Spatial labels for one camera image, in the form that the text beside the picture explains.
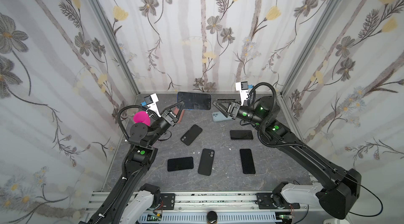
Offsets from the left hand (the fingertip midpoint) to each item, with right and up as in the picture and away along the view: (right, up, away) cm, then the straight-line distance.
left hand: (182, 101), depth 59 cm
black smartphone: (-7, -35, +30) cm, 47 cm away
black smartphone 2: (+33, -33, +28) cm, 54 cm away
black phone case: (-1, -21, +38) cm, 44 cm away
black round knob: (+12, -47, +4) cm, 48 cm away
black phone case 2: (+9, -33, +27) cm, 44 cm away
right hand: (+13, 0, -1) cm, 13 cm away
